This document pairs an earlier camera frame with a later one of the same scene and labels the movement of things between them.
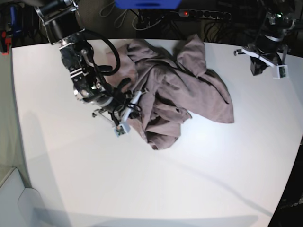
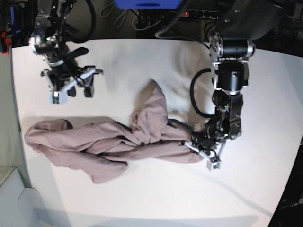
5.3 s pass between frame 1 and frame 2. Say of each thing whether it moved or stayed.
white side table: stayed
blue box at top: stayed
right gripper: moved
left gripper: moved
